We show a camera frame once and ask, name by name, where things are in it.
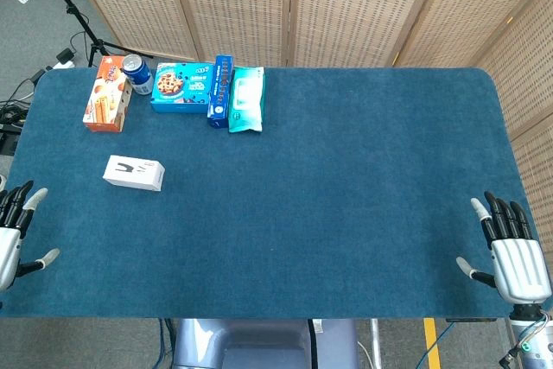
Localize black floor cables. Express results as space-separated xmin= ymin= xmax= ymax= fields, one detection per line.
xmin=0 ymin=30 xmax=90 ymax=137

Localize orange wafer snack box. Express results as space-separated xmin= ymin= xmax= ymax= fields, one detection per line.
xmin=82 ymin=55 xmax=134 ymax=133

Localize blue chocolate chip cookie box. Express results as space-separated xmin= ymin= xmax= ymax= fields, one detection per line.
xmin=149 ymin=61 xmax=215 ymax=114

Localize blue soda can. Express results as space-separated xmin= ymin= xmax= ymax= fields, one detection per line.
xmin=121 ymin=54 xmax=156 ymax=96

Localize narrow dark blue box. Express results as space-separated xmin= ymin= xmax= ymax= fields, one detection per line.
xmin=207 ymin=54 xmax=235 ymax=129

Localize small white box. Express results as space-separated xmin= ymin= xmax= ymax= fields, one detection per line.
xmin=102 ymin=154 xmax=166 ymax=193

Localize black tripod stand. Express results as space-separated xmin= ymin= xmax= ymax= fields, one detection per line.
xmin=33 ymin=0 xmax=154 ymax=68

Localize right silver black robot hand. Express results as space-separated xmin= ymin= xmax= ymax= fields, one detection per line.
xmin=455 ymin=190 xmax=553 ymax=304

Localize blue table mat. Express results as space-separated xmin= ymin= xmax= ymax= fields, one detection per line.
xmin=0 ymin=66 xmax=541 ymax=320

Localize yellow floor tape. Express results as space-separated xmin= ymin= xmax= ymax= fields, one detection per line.
xmin=423 ymin=317 xmax=442 ymax=369

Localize bamboo folding screen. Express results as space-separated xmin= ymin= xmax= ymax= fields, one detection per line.
xmin=60 ymin=0 xmax=553 ymax=240

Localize blue cable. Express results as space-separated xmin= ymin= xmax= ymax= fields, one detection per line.
xmin=415 ymin=321 xmax=457 ymax=369

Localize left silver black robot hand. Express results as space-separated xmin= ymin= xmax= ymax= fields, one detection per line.
xmin=0 ymin=180 xmax=61 ymax=292

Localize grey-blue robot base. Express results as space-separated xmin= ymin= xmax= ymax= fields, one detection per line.
xmin=171 ymin=318 xmax=360 ymax=369

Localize teal wet wipes pack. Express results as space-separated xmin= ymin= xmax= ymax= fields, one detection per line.
xmin=227 ymin=66 xmax=265 ymax=134

